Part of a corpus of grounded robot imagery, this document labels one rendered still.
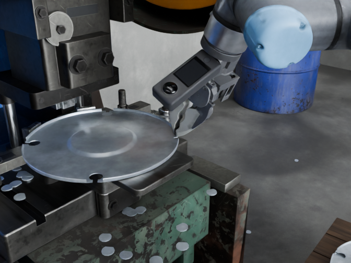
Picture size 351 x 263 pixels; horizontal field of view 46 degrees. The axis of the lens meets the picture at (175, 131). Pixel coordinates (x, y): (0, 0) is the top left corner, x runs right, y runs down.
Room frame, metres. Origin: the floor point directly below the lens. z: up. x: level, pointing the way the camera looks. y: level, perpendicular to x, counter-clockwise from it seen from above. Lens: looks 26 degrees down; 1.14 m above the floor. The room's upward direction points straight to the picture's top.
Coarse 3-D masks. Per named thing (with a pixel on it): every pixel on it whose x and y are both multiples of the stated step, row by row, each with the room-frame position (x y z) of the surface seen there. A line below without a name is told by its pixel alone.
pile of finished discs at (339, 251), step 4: (344, 244) 0.87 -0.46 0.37; (348, 244) 0.87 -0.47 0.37; (340, 248) 0.86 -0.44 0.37; (344, 248) 0.86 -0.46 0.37; (348, 248) 0.86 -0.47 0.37; (336, 252) 0.84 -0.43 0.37; (340, 252) 0.84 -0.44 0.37; (344, 252) 0.84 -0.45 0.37; (348, 252) 0.84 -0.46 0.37; (332, 256) 0.82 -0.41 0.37; (336, 256) 0.83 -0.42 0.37; (340, 256) 0.84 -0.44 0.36; (344, 256) 0.84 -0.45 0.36; (348, 256) 0.83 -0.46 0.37; (332, 260) 0.81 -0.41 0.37; (336, 260) 0.81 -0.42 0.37; (340, 260) 0.81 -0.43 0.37; (344, 260) 0.81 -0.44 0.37; (348, 260) 0.81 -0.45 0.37
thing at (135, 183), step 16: (176, 160) 0.62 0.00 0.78; (192, 160) 0.62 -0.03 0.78; (96, 176) 0.63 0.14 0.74; (144, 176) 0.57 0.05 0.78; (160, 176) 0.57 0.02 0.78; (96, 192) 0.64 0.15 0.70; (112, 192) 0.64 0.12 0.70; (128, 192) 0.54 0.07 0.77; (144, 192) 0.54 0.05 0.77; (112, 208) 0.63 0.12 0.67
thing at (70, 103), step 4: (68, 100) 0.76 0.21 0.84; (72, 100) 0.77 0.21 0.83; (76, 100) 0.79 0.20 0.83; (56, 104) 0.75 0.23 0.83; (60, 104) 0.76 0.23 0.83; (64, 104) 0.76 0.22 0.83; (68, 104) 0.76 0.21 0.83; (72, 104) 0.77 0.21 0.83; (56, 108) 0.75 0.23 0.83; (60, 108) 0.76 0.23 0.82; (64, 108) 0.75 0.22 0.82
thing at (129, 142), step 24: (72, 120) 0.79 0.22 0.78; (96, 120) 0.79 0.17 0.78; (120, 120) 0.79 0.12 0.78; (144, 120) 0.79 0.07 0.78; (24, 144) 0.68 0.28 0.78; (48, 144) 0.68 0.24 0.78; (72, 144) 0.67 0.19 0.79; (96, 144) 0.67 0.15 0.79; (120, 144) 0.67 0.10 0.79; (144, 144) 0.68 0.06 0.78; (168, 144) 0.68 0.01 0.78; (48, 168) 0.59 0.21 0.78; (72, 168) 0.59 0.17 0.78; (96, 168) 0.59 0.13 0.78; (120, 168) 0.59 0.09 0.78; (144, 168) 0.59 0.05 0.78
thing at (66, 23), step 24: (48, 0) 0.68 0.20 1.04; (72, 0) 0.72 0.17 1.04; (96, 0) 0.76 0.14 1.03; (72, 24) 0.70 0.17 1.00; (96, 24) 0.75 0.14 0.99; (24, 48) 0.71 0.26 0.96; (48, 48) 0.68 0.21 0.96; (72, 48) 0.68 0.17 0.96; (96, 48) 0.71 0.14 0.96; (24, 72) 0.72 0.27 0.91; (48, 72) 0.67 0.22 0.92; (72, 72) 0.67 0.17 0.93; (96, 72) 0.71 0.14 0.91
